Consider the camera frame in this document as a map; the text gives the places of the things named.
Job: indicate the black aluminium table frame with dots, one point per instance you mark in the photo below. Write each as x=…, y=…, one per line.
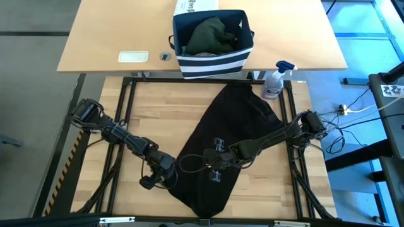
x=151, y=80

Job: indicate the white rectangular desk plate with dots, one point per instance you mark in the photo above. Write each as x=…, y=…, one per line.
x=133, y=56

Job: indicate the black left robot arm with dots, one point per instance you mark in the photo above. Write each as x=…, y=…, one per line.
x=126, y=138

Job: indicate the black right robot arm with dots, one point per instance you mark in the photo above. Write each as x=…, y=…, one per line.
x=274, y=136

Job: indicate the round grey desk grommet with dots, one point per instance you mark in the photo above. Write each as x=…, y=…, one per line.
x=165, y=56

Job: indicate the navy white striped fabric bin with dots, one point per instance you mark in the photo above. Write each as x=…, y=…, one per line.
x=214, y=67

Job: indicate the white yellow power plug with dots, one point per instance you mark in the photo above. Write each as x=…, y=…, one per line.
x=343, y=110

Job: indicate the spray bottle with blue head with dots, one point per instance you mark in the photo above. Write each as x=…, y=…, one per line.
x=273, y=86

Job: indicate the table-level camera box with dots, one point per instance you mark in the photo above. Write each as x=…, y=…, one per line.
x=204, y=222

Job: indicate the dark green garment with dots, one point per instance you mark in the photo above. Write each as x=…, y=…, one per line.
x=208, y=38

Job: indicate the light wooden desk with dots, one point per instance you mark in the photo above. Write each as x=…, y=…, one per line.
x=110, y=25

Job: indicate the black T-shirt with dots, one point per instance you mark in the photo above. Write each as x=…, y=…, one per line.
x=233, y=116

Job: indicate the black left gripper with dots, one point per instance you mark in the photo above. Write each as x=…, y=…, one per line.
x=161, y=164

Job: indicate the white printed tag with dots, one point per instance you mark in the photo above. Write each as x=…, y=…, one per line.
x=393, y=90

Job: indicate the silver metal bracket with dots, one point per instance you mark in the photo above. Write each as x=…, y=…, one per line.
x=116, y=219
x=292, y=224

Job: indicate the yellow black hazard strip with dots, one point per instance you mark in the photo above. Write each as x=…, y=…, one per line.
x=63, y=176

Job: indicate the black cart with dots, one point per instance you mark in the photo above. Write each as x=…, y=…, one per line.
x=391, y=132

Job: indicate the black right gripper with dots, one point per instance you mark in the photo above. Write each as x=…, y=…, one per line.
x=221, y=157

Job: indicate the silver mounting plate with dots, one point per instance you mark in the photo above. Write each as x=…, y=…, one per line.
x=124, y=127

